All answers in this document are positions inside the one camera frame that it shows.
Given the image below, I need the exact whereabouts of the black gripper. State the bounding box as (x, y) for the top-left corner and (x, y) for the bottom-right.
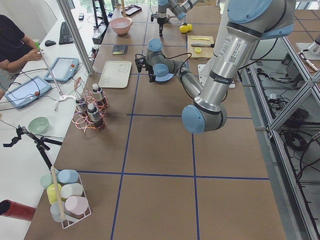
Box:
(135, 55), (156, 83)
(150, 13), (171, 36)

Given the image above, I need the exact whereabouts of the blue plastic plate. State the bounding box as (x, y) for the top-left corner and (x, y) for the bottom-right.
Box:
(155, 73), (174, 83)

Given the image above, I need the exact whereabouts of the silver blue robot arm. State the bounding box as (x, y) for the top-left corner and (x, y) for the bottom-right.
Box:
(135, 0), (296, 134)
(150, 0), (198, 38)

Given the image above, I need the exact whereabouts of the round yellow lemon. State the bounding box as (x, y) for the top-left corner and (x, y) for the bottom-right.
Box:
(179, 25), (189, 34)

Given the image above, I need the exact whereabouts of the grey and yellow cloth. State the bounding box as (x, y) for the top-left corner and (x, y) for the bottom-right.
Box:
(112, 44), (128, 55)

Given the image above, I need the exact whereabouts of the cream bear tray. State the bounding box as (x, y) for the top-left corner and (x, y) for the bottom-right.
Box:
(98, 60), (132, 89)

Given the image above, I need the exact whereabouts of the oval yellow lemon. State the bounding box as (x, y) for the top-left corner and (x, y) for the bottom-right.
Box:
(187, 23), (193, 32)

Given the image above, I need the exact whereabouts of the dark tray at back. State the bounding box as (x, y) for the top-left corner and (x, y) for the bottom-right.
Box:
(124, 4), (142, 17)

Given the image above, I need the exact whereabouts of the pink bowl with ice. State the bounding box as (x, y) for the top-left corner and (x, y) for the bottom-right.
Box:
(110, 17), (133, 36)

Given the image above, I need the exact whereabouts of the half lemon slice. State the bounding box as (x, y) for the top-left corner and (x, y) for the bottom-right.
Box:
(194, 47), (202, 54)

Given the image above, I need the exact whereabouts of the wooden cutting board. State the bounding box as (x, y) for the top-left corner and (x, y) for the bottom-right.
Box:
(187, 35), (215, 59)

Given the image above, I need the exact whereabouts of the yellow plastic knife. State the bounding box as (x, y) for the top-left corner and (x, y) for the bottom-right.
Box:
(191, 37), (210, 41)

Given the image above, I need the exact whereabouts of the bottle left in rack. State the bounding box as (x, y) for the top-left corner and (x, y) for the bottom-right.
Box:
(92, 83), (107, 106)

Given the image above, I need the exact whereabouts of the bottle in rack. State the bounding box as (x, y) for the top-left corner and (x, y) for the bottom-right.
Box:
(92, 83), (107, 106)
(75, 97), (88, 117)
(87, 103), (105, 130)

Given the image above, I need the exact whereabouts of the bottle front in rack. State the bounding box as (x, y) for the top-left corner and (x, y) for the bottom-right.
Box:
(87, 103), (105, 130)

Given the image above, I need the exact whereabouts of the bottle right in rack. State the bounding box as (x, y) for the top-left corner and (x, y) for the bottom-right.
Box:
(75, 97), (88, 117)

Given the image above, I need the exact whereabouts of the far teach pendant tablet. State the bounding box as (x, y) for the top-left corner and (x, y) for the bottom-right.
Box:
(50, 57), (79, 83)

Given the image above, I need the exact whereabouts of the teach pendant tablet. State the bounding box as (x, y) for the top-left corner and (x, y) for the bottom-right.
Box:
(4, 75), (52, 108)
(50, 57), (79, 83)

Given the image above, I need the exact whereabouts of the black keyboard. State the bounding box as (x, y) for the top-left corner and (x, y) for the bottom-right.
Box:
(58, 21), (74, 45)

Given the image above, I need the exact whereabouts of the black computer mouse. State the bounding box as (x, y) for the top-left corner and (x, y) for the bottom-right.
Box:
(44, 40), (56, 47)

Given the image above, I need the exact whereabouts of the near teach pendant tablet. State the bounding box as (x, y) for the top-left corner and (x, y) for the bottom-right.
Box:
(4, 75), (52, 108)

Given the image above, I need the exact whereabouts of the green bowl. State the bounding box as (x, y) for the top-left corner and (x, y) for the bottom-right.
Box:
(28, 116), (50, 135)

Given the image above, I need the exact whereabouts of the person in black shirt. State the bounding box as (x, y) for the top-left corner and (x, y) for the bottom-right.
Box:
(0, 15), (42, 96)

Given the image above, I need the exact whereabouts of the blue cup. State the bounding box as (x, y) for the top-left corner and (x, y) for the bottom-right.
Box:
(58, 169), (79, 184)

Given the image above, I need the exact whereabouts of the white cup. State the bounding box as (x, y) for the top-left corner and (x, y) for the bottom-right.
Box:
(60, 182), (83, 199)

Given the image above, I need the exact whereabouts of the pink cup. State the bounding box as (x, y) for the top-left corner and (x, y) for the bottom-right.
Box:
(65, 196), (89, 215)

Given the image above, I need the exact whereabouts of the yellow cup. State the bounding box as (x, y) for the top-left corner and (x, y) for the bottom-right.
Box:
(46, 183), (58, 205)

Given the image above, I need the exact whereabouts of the red cylinder bottle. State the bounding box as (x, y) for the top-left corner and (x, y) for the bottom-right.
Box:
(0, 199), (36, 222)

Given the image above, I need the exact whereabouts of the copper wire bottle rack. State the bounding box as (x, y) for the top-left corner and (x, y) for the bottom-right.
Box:
(72, 77), (110, 133)

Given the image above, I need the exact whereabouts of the aluminium frame post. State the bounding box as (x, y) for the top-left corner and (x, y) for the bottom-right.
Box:
(57, 0), (94, 76)

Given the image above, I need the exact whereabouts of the black camera tripod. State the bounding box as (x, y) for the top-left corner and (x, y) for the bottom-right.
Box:
(2, 125), (63, 173)

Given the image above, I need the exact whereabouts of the white wire cup basket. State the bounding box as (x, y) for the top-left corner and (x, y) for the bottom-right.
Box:
(46, 166), (92, 229)

